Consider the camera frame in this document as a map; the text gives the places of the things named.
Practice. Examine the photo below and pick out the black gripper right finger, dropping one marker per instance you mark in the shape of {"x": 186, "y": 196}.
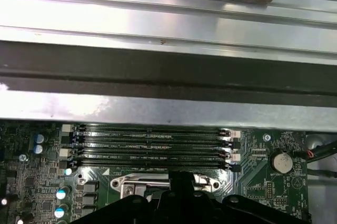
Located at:
{"x": 237, "y": 211}

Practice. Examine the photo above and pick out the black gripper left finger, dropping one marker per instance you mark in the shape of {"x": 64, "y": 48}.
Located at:
{"x": 147, "y": 213}

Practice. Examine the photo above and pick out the metal socket cover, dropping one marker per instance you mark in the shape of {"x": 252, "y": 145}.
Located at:
{"x": 139, "y": 190}

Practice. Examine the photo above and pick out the CPU socket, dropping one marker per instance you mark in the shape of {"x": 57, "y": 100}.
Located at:
{"x": 147, "y": 178}

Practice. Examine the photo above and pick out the green motherboard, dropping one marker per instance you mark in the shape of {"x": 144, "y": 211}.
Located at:
{"x": 252, "y": 171}

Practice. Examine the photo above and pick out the grey square inductor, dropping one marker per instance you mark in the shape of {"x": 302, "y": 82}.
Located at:
{"x": 89, "y": 199}
{"x": 88, "y": 211}
{"x": 90, "y": 187}

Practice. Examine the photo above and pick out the RAM slot with black clips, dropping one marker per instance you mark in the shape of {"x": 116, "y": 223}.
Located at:
{"x": 184, "y": 163}
{"x": 184, "y": 140}

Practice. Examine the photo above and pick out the round coin battery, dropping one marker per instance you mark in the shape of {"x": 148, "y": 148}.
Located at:
{"x": 282, "y": 161}

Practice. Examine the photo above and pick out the RAM slot with white clips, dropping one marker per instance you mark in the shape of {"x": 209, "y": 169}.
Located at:
{"x": 184, "y": 152}
{"x": 184, "y": 129}

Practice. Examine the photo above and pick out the silver motherboard screw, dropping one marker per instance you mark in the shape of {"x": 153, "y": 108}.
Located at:
{"x": 23, "y": 157}
{"x": 266, "y": 137}

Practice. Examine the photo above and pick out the silver round capacitor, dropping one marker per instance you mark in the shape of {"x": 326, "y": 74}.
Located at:
{"x": 68, "y": 172}
{"x": 59, "y": 212}
{"x": 61, "y": 195}

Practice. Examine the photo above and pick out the blue topped capacitor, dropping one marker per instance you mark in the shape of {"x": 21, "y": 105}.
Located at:
{"x": 39, "y": 149}
{"x": 39, "y": 138}

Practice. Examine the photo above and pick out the grey open PC case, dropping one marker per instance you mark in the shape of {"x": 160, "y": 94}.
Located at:
{"x": 168, "y": 71}

